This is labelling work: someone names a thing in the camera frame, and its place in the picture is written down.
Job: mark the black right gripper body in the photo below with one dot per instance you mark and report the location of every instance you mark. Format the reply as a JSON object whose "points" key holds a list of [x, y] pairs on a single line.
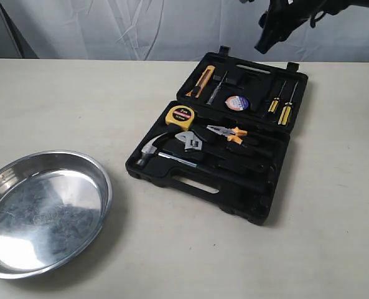
{"points": [[283, 17]]}

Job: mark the black plastic tool case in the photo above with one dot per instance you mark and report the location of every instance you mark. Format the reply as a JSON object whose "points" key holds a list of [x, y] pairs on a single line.
{"points": [[257, 82]]}

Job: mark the silver adjustable wrench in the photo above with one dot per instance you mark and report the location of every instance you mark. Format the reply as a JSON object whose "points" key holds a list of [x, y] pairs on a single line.
{"points": [[200, 143]]}

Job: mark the yellow black screwdriver left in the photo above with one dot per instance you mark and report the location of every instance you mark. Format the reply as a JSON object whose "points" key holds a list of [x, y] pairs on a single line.
{"points": [[275, 101]]}

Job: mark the yellow black screwdriver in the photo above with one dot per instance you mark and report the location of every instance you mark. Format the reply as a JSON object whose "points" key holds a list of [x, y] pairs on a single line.
{"points": [[286, 111], [275, 101]]}

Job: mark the yellow utility knife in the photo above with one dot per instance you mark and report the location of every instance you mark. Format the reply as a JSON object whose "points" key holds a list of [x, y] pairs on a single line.
{"points": [[202, 82]]}

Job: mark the electrical tape roll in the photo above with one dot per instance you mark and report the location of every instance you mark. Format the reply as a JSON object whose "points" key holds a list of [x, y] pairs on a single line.
{"points": [[237, 103]]}

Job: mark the yellow black screwdriver right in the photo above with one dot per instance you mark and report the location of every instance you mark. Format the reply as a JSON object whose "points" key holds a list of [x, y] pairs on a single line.
{"points": [[286, 111]]}

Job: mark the small silver screwdriver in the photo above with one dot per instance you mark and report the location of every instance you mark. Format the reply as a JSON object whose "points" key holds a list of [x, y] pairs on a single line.
{"points": [[217, 89]]}

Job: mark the yellow tape measure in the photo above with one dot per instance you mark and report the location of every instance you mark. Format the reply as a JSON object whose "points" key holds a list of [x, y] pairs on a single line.
{"points": [[181, 116]]}

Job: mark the white backdrop curtain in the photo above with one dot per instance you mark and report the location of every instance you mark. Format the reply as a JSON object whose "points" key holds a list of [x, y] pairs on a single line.
{"points": [[179, 30]]}

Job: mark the round stainless steel tray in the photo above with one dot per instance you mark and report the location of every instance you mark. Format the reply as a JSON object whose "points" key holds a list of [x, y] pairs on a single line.
{"points": [[53, 204]]}

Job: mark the orange handled pliers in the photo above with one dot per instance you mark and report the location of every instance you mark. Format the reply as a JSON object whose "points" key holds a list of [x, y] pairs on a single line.
{"points": [[234, 135]]}

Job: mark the claw hammer black handle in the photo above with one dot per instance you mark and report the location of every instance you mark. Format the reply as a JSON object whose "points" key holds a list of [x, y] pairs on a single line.
{"points": [[150, 149]]}

